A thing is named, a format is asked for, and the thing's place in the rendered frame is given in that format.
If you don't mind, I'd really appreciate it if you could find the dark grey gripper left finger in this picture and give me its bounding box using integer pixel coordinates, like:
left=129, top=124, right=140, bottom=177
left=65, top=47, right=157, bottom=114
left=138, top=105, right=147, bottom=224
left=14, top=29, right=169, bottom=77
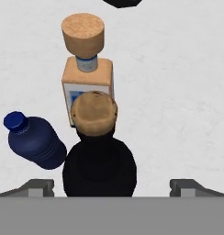
left=0, top=178, right=55, bottom=198

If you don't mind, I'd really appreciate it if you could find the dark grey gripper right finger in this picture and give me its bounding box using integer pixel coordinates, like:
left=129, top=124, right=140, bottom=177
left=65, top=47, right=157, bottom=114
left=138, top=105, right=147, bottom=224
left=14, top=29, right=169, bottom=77
left=169, top=178, right=224, bottom=198

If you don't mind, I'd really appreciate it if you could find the dark blue plastic bottle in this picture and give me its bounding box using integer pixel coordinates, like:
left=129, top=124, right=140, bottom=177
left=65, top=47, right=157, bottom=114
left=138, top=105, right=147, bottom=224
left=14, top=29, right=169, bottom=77
left=3, top=110, right=68, bottom=171

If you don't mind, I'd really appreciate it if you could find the black glass bottle with cork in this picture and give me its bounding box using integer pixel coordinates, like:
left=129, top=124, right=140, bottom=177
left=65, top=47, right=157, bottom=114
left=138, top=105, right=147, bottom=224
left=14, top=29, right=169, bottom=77
left=62, top=90, right=138, bottom=198

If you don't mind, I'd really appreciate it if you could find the tan square bottle with cork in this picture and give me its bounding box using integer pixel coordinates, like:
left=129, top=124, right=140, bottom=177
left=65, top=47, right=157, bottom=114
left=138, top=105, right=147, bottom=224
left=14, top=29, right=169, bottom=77
left=61, top=12, right=115, bottom=129

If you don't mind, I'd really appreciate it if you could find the black round object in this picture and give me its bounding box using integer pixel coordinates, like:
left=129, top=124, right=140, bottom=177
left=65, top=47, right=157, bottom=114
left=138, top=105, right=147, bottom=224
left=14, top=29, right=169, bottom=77
left=102, top=0, right=143, bottom=9

